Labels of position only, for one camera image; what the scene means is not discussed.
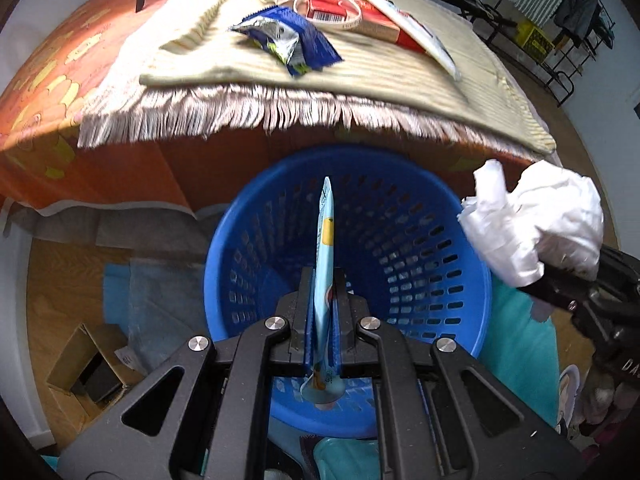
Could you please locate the light blue snack wrapper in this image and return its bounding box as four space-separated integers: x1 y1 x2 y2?
300 177 345 411

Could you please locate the blue silver snack bag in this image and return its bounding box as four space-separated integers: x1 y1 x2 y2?
230 6 343 77

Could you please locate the long white ice-cream wrapper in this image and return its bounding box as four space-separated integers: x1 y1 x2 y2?
363 0 461 81

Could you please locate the blue plastic laundry basket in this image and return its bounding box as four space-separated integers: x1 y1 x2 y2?
203 145 494 440

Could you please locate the open cardboard box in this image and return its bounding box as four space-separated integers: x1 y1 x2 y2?
46 323 143 404

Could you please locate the striped cream fringed blanket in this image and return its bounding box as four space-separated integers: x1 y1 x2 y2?
79 0 556 156

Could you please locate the black clothes drying rack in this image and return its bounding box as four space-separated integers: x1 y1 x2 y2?
472 0 615 106

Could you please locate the yellow box on rack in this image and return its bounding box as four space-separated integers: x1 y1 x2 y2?
514 20 554 63

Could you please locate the white silicone wristband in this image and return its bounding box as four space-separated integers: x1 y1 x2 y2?
293 0 362 30

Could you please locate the red medicine box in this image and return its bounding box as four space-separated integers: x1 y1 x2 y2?
329 0 425 53

